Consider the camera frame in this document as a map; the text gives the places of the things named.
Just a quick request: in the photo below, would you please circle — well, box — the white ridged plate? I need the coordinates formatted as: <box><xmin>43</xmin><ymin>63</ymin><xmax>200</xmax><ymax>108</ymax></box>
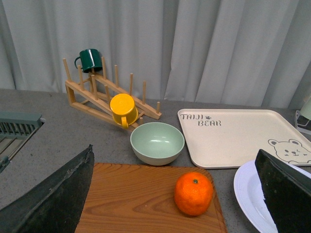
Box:
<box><xmin>234</xmin><ymin>160</ymin><xmax>311</xmax><ymax>233</ymax></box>

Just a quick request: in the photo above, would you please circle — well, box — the cream bear tray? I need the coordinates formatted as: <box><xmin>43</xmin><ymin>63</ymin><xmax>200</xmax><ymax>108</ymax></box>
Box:
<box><xmin>177</xmin><ymin>109</ymin><xmax>311</xmax><ymax>169</ymax></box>

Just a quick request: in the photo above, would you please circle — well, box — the yellow mug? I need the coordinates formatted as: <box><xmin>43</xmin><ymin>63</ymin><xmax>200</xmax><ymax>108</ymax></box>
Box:
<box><xmin>110</xmin><ymin>93</ymin><xmax>138</xmax><ymax>129</ymax></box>

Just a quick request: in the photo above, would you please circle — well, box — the wooden cutting board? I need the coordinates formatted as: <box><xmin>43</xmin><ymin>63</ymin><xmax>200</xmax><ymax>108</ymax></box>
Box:
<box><xmin>76</xmin><ymin>163</ymin><xmax>227</xmax><ymax>233</ymax></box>

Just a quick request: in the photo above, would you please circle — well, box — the green dish drainer rack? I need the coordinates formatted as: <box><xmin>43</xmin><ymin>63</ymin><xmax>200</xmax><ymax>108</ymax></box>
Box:
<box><xmin>0</xmin><ymin>111</ymin><xmax>46</xmax><ymax>171</ymax></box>

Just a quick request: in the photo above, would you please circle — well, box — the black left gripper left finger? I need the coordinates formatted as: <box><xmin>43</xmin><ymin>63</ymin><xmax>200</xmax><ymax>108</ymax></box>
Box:
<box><xmin>0</xmin><ymin>145</ymin><xmax>94</xmax><ymax>233</ymax></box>

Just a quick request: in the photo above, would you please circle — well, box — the dark green mug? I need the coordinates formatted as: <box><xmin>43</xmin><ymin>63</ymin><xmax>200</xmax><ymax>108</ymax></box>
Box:
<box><xmin>74</xmin><ymin>49</ymin><xmax>103</xmax><ymax>73</ymax></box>

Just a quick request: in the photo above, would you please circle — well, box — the grey curtain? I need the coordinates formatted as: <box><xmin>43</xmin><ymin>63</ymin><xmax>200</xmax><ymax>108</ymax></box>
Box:
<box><xmin>0</xmin><ymin>0</ymin><xmax>311</xmax><ymax>109</ymax></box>

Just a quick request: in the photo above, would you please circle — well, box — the light green bowl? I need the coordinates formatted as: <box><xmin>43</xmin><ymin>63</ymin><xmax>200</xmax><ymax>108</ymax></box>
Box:
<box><xmin>130</xmin><ymin>122</ymin><xmax>185</xmax><ymax>166</ymax></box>

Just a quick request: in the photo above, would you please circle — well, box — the wooden peg drying rack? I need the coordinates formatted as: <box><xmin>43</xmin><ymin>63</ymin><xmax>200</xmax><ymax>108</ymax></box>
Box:
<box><xmin>63</xmin><ymin>57</ymin><xmax>162</xmax><ymax>131</ymax></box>

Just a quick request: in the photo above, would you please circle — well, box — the orange mandarin fruit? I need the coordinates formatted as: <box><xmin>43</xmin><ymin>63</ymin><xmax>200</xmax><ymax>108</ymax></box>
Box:
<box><xmin>174</xmin><ymin>172</ymin><xmax>213</xmax><ymax>216</ymax></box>

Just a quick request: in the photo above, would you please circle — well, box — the pale green cup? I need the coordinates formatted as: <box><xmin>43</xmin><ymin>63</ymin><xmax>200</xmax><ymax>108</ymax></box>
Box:
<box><xmin>300</xmin><ymin>97</ymin><xmax>311</xmax><ymax>120</ymax></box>

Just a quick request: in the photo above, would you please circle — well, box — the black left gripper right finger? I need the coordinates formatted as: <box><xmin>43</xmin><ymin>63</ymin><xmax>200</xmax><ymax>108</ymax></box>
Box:
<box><xmin>255</xmin><ymin>149</ymin><xmax>311</xmax><ymax>233</ymax></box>

